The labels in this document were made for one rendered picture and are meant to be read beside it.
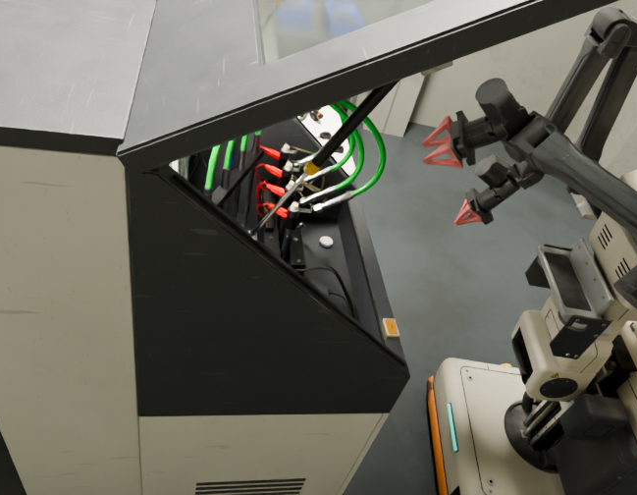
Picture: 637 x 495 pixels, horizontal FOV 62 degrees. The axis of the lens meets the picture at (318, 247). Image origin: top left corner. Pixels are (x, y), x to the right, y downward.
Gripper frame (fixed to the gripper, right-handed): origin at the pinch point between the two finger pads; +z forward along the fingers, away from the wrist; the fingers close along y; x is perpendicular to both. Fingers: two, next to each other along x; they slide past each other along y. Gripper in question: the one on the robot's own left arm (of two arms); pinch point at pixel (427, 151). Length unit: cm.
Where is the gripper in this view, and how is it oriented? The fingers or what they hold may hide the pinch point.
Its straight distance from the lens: 117.2
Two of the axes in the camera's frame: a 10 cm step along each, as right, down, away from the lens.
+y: -1.1, 8.3, -5.4
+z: -8.1, 2.4, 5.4
